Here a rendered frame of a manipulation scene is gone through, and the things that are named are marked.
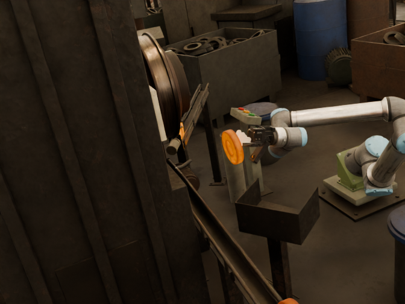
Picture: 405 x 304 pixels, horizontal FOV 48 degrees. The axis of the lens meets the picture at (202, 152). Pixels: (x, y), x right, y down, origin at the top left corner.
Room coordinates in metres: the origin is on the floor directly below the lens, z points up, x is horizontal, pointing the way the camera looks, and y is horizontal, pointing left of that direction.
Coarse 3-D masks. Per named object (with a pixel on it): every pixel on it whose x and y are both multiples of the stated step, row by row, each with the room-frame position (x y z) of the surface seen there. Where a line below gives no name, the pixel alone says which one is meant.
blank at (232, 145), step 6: (228, 132) 1.78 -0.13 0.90; (234, 132) 1.78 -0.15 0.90; (222, 138) 1.84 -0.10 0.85; (228, 138) 1.77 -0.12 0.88; (234, 138) 1.75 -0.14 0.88; (222, 144) 1.86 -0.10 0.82; (228, 144) 1.82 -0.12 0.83; (234, 144) 1.73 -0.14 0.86; (240, 144) 1.73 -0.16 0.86; (228, 150) 1.81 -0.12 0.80; (234, 150) 1.73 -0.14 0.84; (240, 150) 1.72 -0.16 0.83; (228, 156) 1.81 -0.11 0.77; (234, 156) 1.74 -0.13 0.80; (240, 156) 1.72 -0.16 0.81; (234, 162) 1.76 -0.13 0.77; (240, 162) 1.75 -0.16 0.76
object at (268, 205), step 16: (256, 192) 1.64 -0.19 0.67; (240, 208) 1.49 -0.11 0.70; (256, 208) 1.45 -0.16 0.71; (272, 208) 1.60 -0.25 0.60; (288, 208) 1.58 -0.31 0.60; (304, 208) 1.40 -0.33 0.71; (240, 224) 1.50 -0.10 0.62; (256, 224) 1.46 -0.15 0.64; (272, 224) 1.42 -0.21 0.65; (288, 224) 1.38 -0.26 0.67; (304, 224) 1.39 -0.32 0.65; (272, 240) 1.50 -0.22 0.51; (288, 240) 1.38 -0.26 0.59; (272, 256) 1.51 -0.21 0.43; (272, 272) 1.52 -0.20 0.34; (288, 272) 1.52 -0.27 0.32; (288, 288) 1.50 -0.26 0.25
